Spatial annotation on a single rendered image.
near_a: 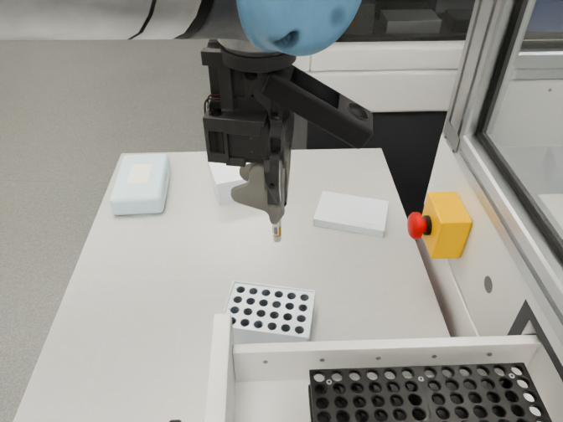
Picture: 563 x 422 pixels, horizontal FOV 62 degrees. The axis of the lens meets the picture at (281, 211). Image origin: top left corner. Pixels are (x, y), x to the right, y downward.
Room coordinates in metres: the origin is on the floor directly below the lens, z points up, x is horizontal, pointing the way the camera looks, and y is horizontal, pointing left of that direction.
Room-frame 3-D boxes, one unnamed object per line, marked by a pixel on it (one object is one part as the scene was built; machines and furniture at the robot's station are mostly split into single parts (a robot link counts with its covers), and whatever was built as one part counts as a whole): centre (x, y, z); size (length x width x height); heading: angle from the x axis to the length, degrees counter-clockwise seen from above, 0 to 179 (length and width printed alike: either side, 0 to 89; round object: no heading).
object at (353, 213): (0.67, -0.13, 0.77); 0.13 x 0.09 x 0.02; 75
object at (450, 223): (0.51, -0.23, 0.88); 0.07 x 0.05 x 0.07; 2
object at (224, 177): (0.76, 0.07, 0.79); 0.13 x 0.09 x 0.05; 108
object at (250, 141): (0.44, 0.03, 1.11); 0.09 x 0.08 x 0.12; 81
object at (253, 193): (0.42, 0.03, 1.00); 0.06 x 0.03 x 0.09; 81
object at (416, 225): (0.51, -0.20, 0.88); 0.04 x 0.03 x 0.04; 2
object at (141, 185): (0.74, 0.27, 0.78); 0.15 x 0.10 x 0.04; 4
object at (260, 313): (0.43, 0.02, 0.78); 0.12 x 0.08 x 0.04; 81
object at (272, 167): (0.41, 0.01, 1.05); 0.05 x 0.02 x 0.09; 171
